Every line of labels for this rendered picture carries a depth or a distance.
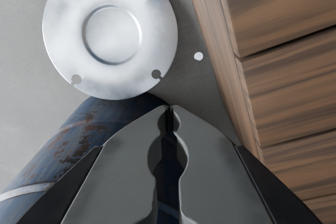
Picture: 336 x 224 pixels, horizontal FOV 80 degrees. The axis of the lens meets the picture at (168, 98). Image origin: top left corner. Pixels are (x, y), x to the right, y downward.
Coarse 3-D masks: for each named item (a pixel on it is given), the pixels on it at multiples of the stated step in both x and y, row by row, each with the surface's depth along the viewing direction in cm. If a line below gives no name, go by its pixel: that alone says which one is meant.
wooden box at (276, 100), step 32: (192, 0) 41; (224, 0) 14; (256, 0) 13; (288, 0) 13; (320, 0) 13; (224, 32) 18; (256, 32) 14; (288, 32) 14; (320, 32) 15; (224, 64) 25; (256, 64) 15; (288, 64) 15; (320, 64) 15; (224, 96) 43; (256, 96) 17; (288, 96) 17; (320, 96) 17; (256, 128) 18; (288, 128) 18; (320, 128) 18; (288, 160) 20; (320, 160) 20; (320, 192) 22
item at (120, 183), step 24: (144, 120) 10; (168, 120) 12; (120, 144) 9; (144, 144) 9; (96, 168) 8; (120, 168) 8; (144, 168) 8; (96, 192) 7; (120, 192) 7; (144, 192) 7; (72, 216) 6; (96, 216) 6; (120, 216) 6; (144, 216) 6
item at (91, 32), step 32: (64, 0) 42; (96, 0) 42; (128, 0) 43; (160, 0) 43; (64, 32) 43; (96, 32) 44; (128, 32) 45; (160, 32) 45; (64, 64) 44; (96, 64) 45; (128, 64) 46; (160, 64) 46; (96, 96) 47; (128, 96) 47
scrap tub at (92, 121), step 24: (144, 96) 54; (72, 120) 45; (96, 120) 41; (120, 120) 41; (48, 144) 39; (72, 144) 35; (96, 144) 34; (168, 144) 42; (24, 168) 35; (48, 168) 31; (168, 168) 36; (24, 192) 27; (168, 192) 32; (0, 216) 25; (168, 216) 28
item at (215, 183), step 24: (192, 120) 10; (192, 144) 9; (216, 144) 9; (192, 168) 8; (216, 168) 8; (240, 168) 7; (192, 192) 7; (216, 192) 7; (240, 192) 7; (192, 216) 6; (216, 216) 6; (240, 216) 6; (264, 216) 6
